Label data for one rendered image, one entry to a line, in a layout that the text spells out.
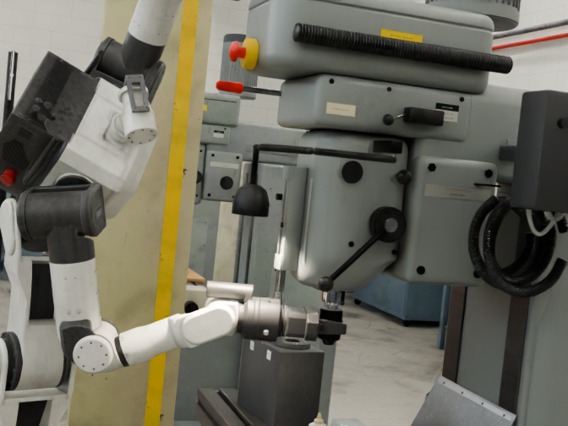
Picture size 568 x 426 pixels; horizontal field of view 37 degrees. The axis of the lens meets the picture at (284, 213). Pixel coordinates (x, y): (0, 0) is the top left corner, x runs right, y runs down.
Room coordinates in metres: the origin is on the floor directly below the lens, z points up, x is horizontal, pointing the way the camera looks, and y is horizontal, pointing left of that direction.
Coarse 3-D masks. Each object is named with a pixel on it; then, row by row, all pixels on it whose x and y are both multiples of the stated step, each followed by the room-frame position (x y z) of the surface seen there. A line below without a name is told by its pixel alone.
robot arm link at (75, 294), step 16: (64, 272) 1.64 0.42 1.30; (80, 272) 1.65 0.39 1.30; (64, 288) 1.65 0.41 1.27; (80, 288) 1.65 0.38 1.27; (96, 288) 1.70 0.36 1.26; (64, 304) 1.65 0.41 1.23; (80, 304) 1.65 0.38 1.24; (96, 304) 1.68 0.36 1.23; (64, 320) 1.66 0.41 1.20; (80, 320) 1.66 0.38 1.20; (96, 320) 1.68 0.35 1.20; (64, 336) 1.65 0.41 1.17; (80, 336) 1.65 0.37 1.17; (96, 336) 1.65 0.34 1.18; (64, 352) 1.65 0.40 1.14; (80, 352) 1.65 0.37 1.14; (96, 352) 1.65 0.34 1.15; (112, 352) 1.66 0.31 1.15; (80, 368) 1.65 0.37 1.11; (96, 368) 1.65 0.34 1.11
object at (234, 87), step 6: (216, 84) 1.75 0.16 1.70; (222, 84) 1.75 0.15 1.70; (228, 84) 1.75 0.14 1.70; (234, 84) 1.75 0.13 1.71; (240, 84) 1.76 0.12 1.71; (222, 90) 1.75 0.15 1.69; (228, 90) 1.75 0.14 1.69; (234, 90) 1.76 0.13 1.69; (240, 90) 1.76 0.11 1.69; (246, 90) 1.77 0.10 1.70; (252, 90) 1.77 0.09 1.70; (258, 90) 1.77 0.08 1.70; (264, 90) 1.78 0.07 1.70; (270, 90) 1.78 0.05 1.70; (276, 90) 1.79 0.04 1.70
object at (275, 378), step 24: (264, 360) 2.04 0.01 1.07; (288, 360) 1.98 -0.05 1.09; (312, 360) 2.00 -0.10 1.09; (240, 384) 2.15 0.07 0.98; (264, 384) 2.03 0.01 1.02; (288, 384) 1.98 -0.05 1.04; (312, 384) 2.01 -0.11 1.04; (264, 408) 2.02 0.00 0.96; (288, 408) 1.98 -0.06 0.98; (312, 408) 2.01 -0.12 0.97
